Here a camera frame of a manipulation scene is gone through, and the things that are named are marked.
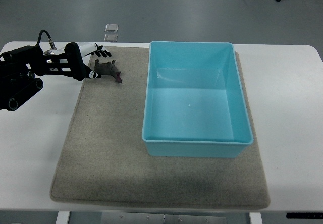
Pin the brown toy hippo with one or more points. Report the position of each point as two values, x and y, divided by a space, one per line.
108 69

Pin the upper floor outlet plate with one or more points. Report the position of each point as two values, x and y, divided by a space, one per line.
111 28

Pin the beige felt mat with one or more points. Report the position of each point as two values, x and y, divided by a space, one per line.
104 160

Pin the metal bracket under table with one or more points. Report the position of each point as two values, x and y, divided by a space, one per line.
122 217

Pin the black table control panel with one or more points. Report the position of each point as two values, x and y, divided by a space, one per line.
304 215

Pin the floor outlet plate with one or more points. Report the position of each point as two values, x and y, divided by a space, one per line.
111 37
111 28

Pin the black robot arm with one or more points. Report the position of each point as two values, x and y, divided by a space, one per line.
21 68

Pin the blue plastic box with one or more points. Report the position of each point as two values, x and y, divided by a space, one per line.
195 104

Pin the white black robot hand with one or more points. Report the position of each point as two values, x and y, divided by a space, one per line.
68 61

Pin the lower floor outlet plate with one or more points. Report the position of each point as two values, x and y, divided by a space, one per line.
111 37

